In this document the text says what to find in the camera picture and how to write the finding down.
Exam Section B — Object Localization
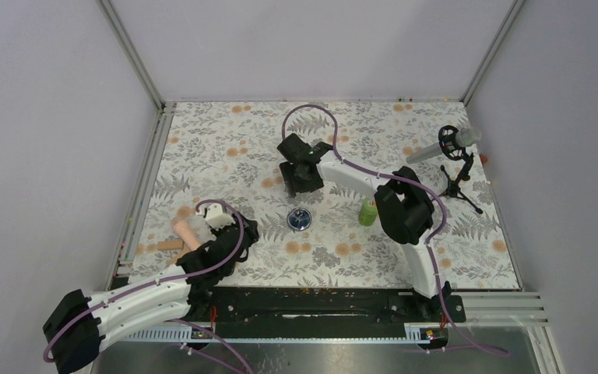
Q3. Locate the floral patterned table mat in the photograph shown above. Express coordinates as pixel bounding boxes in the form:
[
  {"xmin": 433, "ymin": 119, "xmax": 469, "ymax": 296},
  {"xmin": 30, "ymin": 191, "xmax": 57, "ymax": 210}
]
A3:
[{"xmin": 125, "ymin": 101, "xmax": 522, "ymax": 291}]

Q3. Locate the silver microphone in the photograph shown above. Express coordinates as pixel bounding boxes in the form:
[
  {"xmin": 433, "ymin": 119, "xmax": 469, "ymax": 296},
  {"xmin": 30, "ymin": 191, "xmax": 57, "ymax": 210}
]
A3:
[{"xmin": 406, "ymin": 125, "xmax": 481, "ymax": 164}]

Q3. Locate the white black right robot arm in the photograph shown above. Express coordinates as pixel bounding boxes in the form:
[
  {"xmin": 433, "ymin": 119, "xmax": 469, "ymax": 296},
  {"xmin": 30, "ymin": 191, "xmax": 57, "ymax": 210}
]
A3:
[{"xmin": 277, "ymin": 134, "xmax": 447, "ymax": 321}]

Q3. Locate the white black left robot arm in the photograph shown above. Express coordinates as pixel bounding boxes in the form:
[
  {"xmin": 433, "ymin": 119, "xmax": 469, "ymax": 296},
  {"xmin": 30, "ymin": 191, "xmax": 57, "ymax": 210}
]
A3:
[{"xmin": 43, "ymin": 215, "xmax": 260, "ymax": 373}]

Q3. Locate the wooden stick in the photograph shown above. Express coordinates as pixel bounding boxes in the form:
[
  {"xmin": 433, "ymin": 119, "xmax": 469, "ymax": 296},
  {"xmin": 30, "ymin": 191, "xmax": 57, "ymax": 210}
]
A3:
[{"xmin": 157, "ymin": 239, "xmax": 191, "ymax": 266}]

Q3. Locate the green pill bottle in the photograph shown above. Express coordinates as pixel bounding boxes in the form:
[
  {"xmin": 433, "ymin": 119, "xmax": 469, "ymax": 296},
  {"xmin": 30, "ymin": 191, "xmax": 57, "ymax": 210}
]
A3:
[{"xmin": 358, "ymin": 197, "xmax": 378, "ymax": 227}]

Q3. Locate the black microphone tripod stand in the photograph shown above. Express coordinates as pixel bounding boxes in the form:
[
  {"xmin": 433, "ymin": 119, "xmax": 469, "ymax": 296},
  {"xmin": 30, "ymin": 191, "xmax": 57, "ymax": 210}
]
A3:
[{"xmin": 438, "ymin": 153, "xmax": 483, "ymax": 214}]

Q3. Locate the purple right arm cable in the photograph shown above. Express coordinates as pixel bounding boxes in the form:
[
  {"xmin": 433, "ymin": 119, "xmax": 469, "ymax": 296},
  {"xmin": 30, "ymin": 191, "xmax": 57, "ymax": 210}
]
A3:
[{"xmin": 281, "ymin": 104, "xmax": 512, "ymax": 360}]

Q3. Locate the aluminium rail frame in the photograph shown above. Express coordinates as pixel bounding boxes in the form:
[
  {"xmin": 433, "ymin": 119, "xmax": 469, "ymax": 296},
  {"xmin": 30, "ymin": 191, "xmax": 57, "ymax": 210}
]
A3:
[{"xmin": 74, "ymin": 291, "xmax": 551, "ymax": 344}]

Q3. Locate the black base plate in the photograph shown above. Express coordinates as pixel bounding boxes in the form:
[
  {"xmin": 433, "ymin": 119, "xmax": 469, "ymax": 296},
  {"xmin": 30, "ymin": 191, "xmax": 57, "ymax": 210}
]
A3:
[{"xmin": 182, "ymin": 287, "xmax": 466, "ymax": 340}]

